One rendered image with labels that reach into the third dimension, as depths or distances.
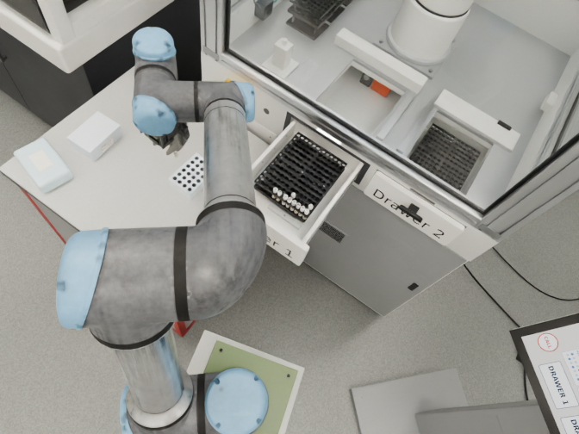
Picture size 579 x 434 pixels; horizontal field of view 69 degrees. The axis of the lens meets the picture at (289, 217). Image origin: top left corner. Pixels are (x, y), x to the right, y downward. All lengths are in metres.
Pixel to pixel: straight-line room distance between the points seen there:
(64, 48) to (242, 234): 1.11
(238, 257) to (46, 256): 1.71
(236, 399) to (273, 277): 1.22
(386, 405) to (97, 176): 1.44
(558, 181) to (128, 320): 0.89
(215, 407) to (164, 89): 0.57
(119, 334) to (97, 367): 1.42
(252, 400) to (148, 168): 0.79
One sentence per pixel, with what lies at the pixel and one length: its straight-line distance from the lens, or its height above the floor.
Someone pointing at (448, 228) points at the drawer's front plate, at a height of 0.90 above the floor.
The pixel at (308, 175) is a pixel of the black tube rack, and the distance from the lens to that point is 1.21.
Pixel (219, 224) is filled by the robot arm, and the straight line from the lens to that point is 0.53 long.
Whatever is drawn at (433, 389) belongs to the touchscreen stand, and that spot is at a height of 0.04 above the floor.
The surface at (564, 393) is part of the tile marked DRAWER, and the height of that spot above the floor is 1.01.
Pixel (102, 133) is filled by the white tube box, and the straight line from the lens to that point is 1.40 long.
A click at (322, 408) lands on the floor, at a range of 1.95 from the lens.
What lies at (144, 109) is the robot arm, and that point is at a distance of 0.79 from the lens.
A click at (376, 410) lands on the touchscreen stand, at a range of 1.98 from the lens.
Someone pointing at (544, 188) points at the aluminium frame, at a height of 1.19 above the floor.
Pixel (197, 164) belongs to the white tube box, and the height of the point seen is 0.79.
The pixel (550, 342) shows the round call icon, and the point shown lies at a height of 1.02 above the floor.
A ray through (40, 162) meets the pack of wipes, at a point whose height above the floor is 0.81.
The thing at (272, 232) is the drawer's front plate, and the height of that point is 0.90.
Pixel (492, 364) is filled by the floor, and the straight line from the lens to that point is 2.29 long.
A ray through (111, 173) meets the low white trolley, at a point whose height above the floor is 0.76.
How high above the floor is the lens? 1.90
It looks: 62 degrees down
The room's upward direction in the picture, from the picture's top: 19 degrees clockwise
